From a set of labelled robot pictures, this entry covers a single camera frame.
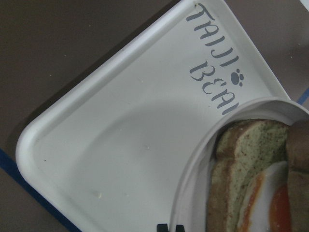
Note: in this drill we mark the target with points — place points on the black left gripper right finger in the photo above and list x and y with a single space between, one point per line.
179 228

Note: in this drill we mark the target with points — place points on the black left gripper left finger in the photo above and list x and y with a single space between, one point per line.
162 228

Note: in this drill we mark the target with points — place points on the white round plate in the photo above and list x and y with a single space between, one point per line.
190 201

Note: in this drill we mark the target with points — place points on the cream bear tray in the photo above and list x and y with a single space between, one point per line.
110 153

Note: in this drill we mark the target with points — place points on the fried egg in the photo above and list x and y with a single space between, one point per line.
266 204

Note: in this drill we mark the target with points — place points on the bottom bread slice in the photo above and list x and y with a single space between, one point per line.
245 149

